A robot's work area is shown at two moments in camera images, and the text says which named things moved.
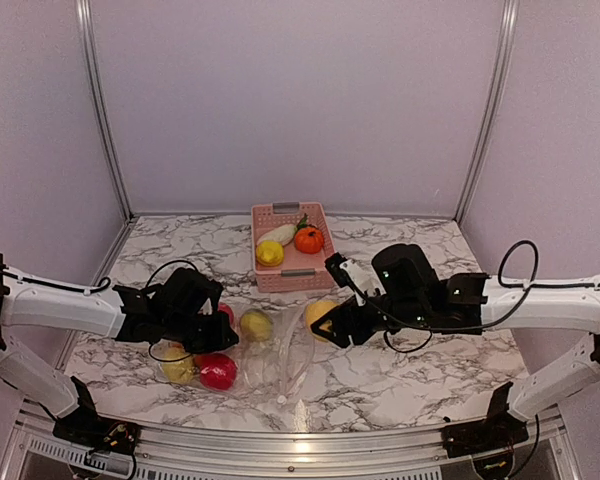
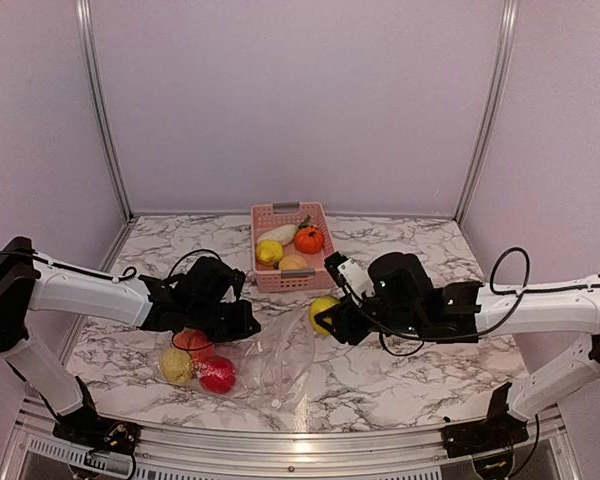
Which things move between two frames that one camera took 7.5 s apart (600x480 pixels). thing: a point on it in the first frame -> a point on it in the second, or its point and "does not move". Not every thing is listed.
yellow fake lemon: (270, 253) does not move
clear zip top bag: (271, 358) does not move
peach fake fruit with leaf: (317, 309) -> (292, 262)
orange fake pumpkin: (308, 239) does not move
